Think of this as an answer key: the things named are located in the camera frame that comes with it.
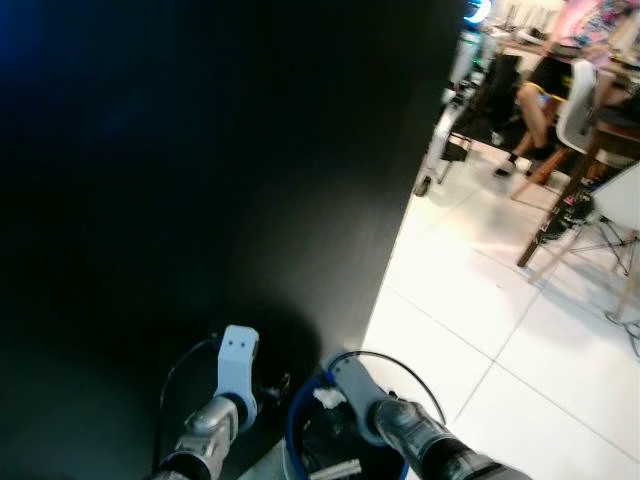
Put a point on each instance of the brown wooden table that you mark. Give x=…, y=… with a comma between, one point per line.
x=600, y=140

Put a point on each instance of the black chair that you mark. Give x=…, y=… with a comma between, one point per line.
x=495, y=95

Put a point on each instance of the white chair with wooden legs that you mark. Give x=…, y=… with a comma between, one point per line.
x=578, y=105

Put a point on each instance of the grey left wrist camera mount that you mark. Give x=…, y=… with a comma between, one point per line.
x=238, y=360

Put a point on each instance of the blue waste bin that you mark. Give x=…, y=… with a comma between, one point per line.
x=292, y=430

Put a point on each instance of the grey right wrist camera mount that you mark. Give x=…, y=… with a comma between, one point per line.
x=350, y=380

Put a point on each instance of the person in black shorts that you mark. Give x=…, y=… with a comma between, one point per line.
x=545, y=100

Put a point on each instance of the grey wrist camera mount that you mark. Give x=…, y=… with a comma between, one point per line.
x=350, y=380
x=238, y=360

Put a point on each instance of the small white paper scrap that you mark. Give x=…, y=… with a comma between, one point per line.
x=325, y=397

